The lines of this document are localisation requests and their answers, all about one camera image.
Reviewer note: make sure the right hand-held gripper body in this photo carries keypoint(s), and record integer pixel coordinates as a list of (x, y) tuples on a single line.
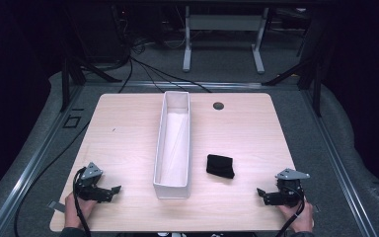
[(288, 191)]

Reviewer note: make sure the person's left hand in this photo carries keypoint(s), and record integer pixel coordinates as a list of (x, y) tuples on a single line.
[(79, 209)]

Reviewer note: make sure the aluminium floor rail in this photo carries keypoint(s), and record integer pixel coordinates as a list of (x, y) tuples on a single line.
[(230, 85), (339, 164), (23, 171)]

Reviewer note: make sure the white metal desk frame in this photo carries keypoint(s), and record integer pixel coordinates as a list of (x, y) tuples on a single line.
[(223, 23)]

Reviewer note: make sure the black metal stand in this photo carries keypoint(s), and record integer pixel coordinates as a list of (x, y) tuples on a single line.
[(70, 70), (312, 74)]

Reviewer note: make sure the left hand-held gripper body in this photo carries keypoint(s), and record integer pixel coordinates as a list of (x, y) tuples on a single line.
[(92, 192)]

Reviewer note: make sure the folded black cloth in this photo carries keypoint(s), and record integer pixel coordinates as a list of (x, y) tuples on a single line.
[(220, 166)]

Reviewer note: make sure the grey flat strip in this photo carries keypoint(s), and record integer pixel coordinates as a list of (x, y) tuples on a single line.
[(56, 206)]

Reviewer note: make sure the person's right hand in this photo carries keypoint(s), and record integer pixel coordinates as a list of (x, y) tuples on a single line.
[(297, 217)]

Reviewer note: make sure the long white box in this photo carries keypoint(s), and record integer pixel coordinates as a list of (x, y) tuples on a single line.
[(174, 144)]

